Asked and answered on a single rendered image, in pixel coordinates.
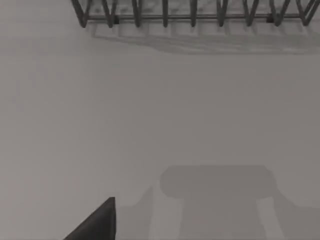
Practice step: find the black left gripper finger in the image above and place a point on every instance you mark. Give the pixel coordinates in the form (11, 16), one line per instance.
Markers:
(100, 222)

